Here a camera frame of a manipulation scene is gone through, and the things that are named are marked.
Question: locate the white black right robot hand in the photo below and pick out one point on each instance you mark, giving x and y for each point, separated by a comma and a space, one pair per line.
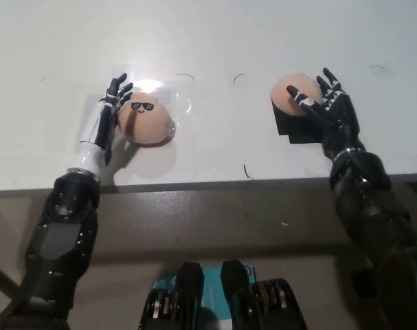
338, 117

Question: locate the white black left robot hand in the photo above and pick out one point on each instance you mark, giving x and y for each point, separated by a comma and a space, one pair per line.
98, 130

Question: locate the peach dumpling toy with sunglasses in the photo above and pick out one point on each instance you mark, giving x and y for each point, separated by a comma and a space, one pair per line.
148, 120

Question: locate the plain peach dumpling toy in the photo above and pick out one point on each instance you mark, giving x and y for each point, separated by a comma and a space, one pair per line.
290, 99

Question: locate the black tape patch on table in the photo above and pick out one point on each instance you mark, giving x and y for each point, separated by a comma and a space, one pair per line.
297, 129

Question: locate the clear tape patch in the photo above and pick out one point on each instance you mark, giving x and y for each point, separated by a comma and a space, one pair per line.
167, 93

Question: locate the black ribbed robot body block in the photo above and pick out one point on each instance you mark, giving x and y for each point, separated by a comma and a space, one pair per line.
179, 302
259, 302

